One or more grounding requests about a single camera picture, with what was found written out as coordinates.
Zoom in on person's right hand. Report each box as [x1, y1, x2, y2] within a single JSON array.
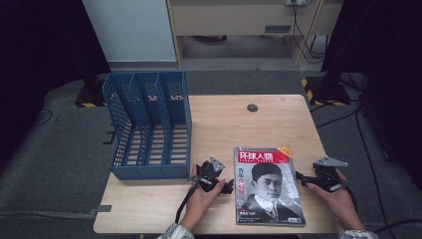
[[307, 169, 360, 222]]

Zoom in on thin looped floor cable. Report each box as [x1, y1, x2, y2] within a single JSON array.
[[33, 108, 55, 126]]

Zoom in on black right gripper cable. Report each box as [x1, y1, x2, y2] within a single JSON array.
[[343, 184, 360, 214]]

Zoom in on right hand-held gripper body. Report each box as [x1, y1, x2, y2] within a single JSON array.
[[310, 155, 349, 194]]

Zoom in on magazine with portrait cover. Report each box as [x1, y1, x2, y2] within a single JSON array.
[[233, 145, 307, 228]]

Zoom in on person's left hand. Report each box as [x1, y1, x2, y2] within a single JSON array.
[[182, 164, 227, 222]]

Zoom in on white cabinet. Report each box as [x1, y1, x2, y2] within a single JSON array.
[[82, 0, 178, 64]]

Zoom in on black curtain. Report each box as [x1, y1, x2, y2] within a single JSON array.
[[0, 0, 111, 168], [320, 0, 422, 190]]

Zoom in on black hanging cables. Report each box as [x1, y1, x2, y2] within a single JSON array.
[[292, 3, 328, 65]]

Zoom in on long black floor cable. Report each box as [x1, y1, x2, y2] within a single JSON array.
[[354, 106, 396, 239]]

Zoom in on thick black floor cable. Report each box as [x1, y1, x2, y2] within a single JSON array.
[[373, 218, 422, 235]]

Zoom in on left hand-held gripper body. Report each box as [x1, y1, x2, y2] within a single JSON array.
[[190, 155, 230, 193]]

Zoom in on light wooden desk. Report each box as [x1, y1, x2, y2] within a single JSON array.
[[165, 0, 344, 68]]

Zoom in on blue plastic file rack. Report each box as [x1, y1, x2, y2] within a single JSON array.
[[102, 70, 193, 181]]

